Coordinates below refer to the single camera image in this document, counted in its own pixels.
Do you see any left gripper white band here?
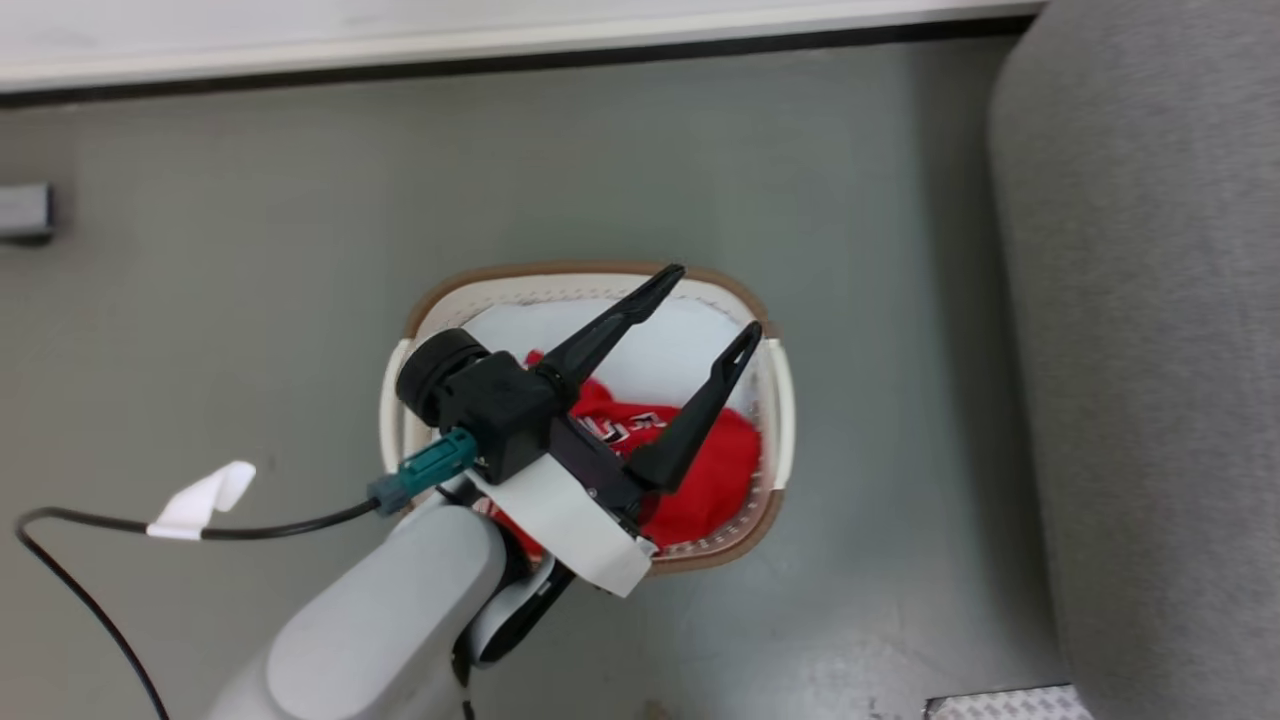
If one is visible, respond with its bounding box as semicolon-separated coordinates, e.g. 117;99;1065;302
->
465;264;764;600

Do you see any white garment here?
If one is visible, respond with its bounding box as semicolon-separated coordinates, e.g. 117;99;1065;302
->
465;298;761;411

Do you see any grey fabric sofa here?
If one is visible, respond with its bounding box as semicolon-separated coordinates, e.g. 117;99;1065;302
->
988;0;1280;720

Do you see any white tape tag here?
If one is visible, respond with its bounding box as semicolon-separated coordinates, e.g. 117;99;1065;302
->
147;461;257;541

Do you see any white laundry basket brown rim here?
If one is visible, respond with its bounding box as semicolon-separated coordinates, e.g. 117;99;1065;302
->
378;262;798;576

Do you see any black cable teal plug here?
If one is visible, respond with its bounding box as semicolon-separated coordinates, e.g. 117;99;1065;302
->
15;428;479;720

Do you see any red printed garment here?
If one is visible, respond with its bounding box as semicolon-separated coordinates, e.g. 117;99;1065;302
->
480;350;763;556

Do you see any metal tread plate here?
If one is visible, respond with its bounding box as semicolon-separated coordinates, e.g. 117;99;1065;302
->
922;684;1096;720

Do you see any small grey block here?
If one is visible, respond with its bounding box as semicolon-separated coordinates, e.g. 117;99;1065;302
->
0;183;54;243

